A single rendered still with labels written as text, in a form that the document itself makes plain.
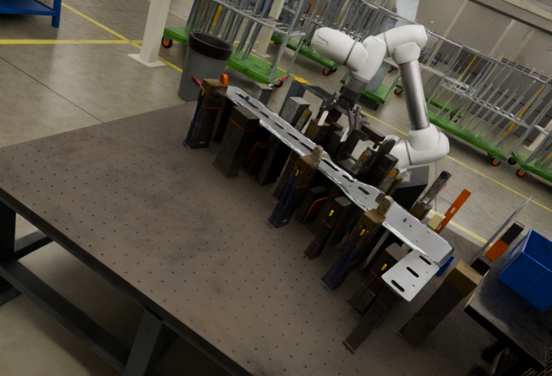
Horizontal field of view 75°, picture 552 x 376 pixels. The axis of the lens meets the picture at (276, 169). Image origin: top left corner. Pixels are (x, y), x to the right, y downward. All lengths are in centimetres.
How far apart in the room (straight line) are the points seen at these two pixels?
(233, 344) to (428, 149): 147
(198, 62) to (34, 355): 305
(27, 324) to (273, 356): 116
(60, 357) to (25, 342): 15
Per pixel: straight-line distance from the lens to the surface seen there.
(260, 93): 202
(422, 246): 143
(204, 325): 116
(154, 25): 500
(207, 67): 408
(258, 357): 116
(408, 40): 202
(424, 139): 212
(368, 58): 148
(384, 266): 132
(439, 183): 160
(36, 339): 193
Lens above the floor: 162
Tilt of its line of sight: 27 degrees down
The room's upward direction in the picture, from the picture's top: 25 degrees clockwise
